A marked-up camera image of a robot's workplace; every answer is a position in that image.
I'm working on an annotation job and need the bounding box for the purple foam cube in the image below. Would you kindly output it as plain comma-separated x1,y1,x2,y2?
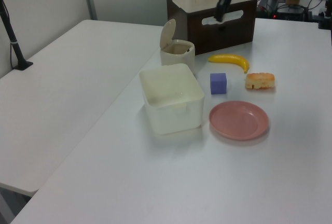
209,72,228,95

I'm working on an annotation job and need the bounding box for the cream trash can with lid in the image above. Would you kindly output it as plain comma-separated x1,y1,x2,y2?
159,18,196,76

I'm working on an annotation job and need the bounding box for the white square plastic bin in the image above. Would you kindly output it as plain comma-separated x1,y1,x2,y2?
139,63,206,135

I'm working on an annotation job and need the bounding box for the white drawer handle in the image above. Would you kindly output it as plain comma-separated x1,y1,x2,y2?
201,9,245,26

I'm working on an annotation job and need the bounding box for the yellow toy banana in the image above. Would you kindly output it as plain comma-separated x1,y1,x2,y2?
207,53,251,75

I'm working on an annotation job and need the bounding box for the pink plastic plate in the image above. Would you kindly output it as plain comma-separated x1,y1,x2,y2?
208,100,270,142

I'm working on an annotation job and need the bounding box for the dark brown drawer box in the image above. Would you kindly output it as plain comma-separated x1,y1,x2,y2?
166,0,258,56

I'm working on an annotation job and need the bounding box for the black clamp mount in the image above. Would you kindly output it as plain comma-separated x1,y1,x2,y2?
316,0,332,31

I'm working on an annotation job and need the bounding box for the toy bread loaf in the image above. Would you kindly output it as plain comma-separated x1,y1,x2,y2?
243,72,276,91

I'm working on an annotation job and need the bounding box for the black camera stand pole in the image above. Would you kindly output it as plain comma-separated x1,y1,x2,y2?
0,0,34,72

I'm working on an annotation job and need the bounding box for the black electronics box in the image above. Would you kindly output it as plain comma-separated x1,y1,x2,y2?
256,0,307,21

